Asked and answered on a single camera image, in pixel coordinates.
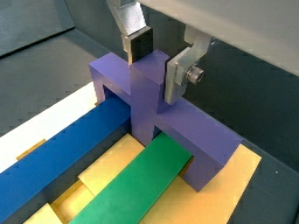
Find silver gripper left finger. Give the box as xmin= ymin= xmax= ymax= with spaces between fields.
xmin=106 ymin=0 xmax=153 ymax=64

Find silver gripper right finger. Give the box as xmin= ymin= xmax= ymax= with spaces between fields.
xmin=164 ymin=25 xmax=210 ymax=104

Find purple puzzle block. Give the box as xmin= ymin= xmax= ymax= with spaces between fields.
xmin=88 ymin=51 xmax=241 ymax=191

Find yellow wooden board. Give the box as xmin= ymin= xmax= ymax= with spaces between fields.
xmin=0 ymin=81 xmax=262 ymax=224

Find green bar block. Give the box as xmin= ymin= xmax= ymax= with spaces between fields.
xmin=69 ymin=132 xmax=192 ymax=224

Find blue bar block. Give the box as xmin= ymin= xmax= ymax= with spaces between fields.
xmin=0 ymin=96 xmax=129 ymax=224

